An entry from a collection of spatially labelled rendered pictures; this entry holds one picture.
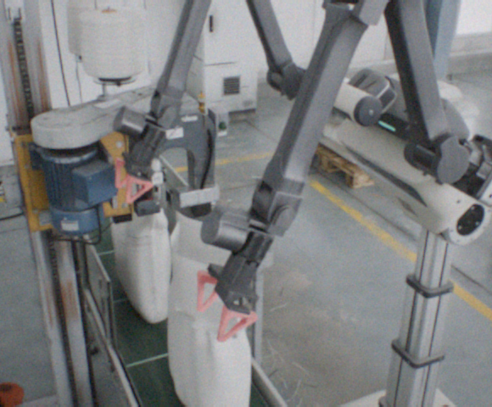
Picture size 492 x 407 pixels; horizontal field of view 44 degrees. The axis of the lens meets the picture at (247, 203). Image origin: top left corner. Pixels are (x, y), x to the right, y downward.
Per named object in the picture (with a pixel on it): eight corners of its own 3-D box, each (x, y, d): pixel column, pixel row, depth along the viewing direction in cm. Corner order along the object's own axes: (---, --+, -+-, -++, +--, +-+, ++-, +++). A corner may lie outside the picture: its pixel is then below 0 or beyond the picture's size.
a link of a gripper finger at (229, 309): (209, 346, 103) (233, 300, 102) (193, 322, 109) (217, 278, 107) (240, 352, 107) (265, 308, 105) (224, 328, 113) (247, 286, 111)
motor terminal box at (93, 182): (121, 203, 170) (117, 165, 165) (91, 215, 163) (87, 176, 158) (102, 194, 175) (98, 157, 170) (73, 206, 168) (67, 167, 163)
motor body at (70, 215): (110, 233, 176) (103, 153, 165) (57, 244, 171) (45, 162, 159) (98, 211, 189) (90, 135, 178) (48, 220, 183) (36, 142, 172)
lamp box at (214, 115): (228, 137, 204) (228, 111, 200) (215, 139, 202) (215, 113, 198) (220, 130, 210) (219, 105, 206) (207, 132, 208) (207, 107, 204)
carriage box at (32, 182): (134, 214, 199) (127, 123, 185) (27, 235, 186) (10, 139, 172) (115, 185, 219) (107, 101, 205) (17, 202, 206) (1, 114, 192)
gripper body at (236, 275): (226, 300, 103) (246, 264, 102) (204, 270, 112) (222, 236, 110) (255, 307, 107) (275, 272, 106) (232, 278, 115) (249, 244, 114)
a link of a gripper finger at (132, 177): (118, 202, 152) (133, 169, 150) (110, 191, 157) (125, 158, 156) (142, 209, 156) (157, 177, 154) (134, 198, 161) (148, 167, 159)
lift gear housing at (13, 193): (25, 212, 188) (19, 179, 183) (6, 215, 186) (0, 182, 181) (21, 197, 197) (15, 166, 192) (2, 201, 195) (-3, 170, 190)
